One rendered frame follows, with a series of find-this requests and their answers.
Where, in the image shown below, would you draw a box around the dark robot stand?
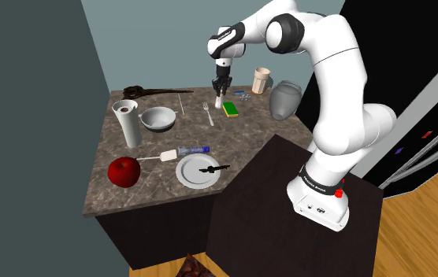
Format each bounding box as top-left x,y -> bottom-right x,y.
206,133 -> 385,277

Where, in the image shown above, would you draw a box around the red apple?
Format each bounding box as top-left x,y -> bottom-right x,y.
106,156 -> 142,190

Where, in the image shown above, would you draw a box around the beige ribbed cup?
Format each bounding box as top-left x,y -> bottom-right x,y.
251,67 -> 272,96

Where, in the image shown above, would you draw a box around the black refrigerator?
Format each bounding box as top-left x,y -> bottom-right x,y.
295,0 -> 438,199

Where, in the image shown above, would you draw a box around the dark brown scissors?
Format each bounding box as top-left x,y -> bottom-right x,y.
122,85 -> 195,99

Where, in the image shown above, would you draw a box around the grey vase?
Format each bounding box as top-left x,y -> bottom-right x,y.
268,79 -> 303,122

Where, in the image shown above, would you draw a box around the silver fork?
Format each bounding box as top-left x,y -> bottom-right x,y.
202,101 -> 216,127

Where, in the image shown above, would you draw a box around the dark base cabinet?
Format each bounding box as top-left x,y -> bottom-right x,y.
94,193 -> 221,271

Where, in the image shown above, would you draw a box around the white plate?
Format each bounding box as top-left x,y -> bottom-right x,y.
175,153 -> 222,190

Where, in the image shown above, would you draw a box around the grey bowl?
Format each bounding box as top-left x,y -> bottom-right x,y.
139,105 -> 178,134

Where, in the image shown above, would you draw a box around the green and yellow sponge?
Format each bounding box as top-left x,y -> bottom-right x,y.
221,101 -> 240,119

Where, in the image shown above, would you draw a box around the brown patterned object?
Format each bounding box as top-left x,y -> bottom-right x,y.
175,253 -> 217,277

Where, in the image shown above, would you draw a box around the white paper towel roll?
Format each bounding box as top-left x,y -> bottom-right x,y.
111,98 -> 143,150

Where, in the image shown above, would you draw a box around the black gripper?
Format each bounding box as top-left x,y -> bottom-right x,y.
211,65 -> 232,98

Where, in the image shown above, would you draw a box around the white spatula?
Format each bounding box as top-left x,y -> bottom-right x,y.
135,149 -> 178,163

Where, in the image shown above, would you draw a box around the black knife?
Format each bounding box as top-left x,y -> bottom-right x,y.
198,164 -> 232,175

